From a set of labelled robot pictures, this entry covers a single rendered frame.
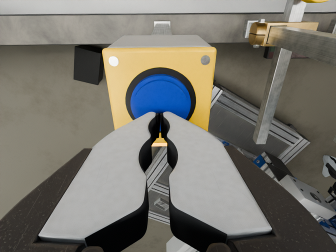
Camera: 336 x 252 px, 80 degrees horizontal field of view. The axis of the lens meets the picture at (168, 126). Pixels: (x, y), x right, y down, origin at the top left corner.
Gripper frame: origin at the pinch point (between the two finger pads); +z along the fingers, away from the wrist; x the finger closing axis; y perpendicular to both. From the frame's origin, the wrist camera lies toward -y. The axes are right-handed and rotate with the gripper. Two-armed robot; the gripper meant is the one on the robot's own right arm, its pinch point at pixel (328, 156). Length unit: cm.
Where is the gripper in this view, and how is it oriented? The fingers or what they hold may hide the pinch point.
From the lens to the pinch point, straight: 87.2
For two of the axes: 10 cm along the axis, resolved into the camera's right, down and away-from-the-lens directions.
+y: 0.1, 8.6, 5.1
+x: 10.0, -0.2, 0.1
